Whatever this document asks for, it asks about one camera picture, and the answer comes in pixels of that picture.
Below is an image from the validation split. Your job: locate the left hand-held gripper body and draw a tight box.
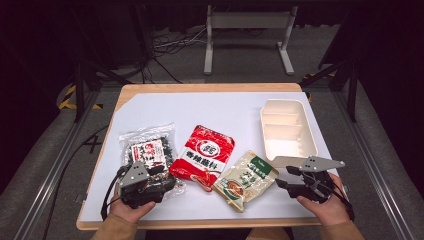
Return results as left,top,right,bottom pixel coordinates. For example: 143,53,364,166
118,161,165,210

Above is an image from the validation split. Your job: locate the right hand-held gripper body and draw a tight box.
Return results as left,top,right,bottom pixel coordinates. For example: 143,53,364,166
289,155,346,205

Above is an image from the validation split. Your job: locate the clear bag of dark dried food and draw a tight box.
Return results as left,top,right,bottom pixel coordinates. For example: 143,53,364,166
118,122,188,202

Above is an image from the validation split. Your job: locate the beige and green seasoning packet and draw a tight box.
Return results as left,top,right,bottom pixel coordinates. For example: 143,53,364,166
211,149,280,214

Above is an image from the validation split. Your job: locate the white plastic divided container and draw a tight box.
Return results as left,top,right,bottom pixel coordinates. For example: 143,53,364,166
259,98,319,169

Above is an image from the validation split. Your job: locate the red seasoning packet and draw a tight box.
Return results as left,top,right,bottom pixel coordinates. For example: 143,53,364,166
168,124,236,193

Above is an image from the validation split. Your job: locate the person's right hand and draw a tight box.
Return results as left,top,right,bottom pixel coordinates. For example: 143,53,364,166
296,173,352,228

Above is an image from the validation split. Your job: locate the person's left hand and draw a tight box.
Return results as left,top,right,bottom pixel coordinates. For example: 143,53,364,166
109,186,157,224

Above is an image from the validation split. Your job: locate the person's leg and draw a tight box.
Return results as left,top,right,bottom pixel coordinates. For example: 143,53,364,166
245,227,292,240

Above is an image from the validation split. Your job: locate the white table sheet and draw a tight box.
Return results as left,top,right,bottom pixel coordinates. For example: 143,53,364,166
79,91,341,223

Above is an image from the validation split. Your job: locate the yellow and black floor tape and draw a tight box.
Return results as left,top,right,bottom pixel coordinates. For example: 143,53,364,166
58,84,104,111

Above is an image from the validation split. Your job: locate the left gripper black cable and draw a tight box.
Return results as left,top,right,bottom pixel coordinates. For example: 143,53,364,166
100,164,132,221

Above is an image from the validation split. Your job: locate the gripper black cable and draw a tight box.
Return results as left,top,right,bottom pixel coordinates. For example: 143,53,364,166
100,164,132,221
328,179,356,222

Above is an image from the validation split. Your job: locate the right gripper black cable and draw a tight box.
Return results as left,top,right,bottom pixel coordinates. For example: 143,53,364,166
328,179,356,222

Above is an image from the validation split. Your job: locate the black floor cable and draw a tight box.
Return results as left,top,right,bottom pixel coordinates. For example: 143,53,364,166
42,124,110,240

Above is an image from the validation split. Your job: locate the bundle of floor cables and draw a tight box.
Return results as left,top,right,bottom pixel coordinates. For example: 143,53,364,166
141,27,209,84

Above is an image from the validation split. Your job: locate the grey metal table frame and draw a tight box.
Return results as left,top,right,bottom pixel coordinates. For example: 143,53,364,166
203,4,299,76

